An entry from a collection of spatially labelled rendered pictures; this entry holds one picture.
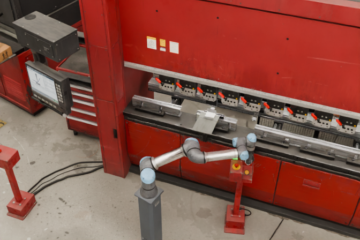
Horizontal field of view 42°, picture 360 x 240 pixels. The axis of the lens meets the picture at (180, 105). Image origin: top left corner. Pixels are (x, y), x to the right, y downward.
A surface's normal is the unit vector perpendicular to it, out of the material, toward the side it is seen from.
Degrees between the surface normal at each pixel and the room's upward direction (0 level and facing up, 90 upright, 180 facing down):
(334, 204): 90
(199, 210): 0
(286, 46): 90
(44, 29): 0
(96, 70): 90
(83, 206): 0
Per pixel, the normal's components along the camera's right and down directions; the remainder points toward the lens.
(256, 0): -0.36, 0.59
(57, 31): 0.00, -0.77
